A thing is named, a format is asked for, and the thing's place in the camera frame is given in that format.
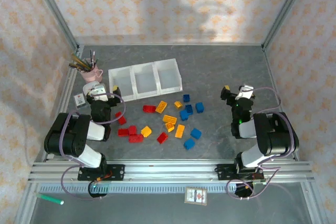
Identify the green marker pen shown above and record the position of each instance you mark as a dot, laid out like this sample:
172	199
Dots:
50	199

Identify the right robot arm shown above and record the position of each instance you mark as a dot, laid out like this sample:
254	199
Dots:
273	134

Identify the playing card box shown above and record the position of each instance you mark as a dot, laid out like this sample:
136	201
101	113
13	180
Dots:
195	195

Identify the yellow-green pencil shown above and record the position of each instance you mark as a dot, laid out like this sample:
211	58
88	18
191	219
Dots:
77	60

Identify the aluminium front rail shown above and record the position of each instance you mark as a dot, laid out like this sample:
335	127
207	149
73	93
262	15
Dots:
168	170

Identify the aluminium frame post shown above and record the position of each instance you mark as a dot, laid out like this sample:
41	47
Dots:
286	9
55	11

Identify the small grey card box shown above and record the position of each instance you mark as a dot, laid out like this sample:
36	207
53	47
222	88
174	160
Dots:
80	101

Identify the aluminium side rail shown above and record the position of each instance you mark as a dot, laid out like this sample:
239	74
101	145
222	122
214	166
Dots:
67	87

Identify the brown pencil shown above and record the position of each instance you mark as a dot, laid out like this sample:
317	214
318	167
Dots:
74	65

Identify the yellow lego brick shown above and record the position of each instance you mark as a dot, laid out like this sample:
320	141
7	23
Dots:
169	118
146	131
178	105
161	106
170	126
179	131

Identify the pink mug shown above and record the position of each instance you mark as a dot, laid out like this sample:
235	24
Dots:
90	75

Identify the blue lego brick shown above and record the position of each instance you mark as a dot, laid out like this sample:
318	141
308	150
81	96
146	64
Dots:
186	98
189	144
188	108
199	107
195	133
184	115

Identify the red lego brick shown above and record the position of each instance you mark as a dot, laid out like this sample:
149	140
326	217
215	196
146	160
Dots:
121	118
149	108
162	137
132	130
123	132
136	138

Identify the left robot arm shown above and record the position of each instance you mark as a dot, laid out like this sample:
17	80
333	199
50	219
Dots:
65	134

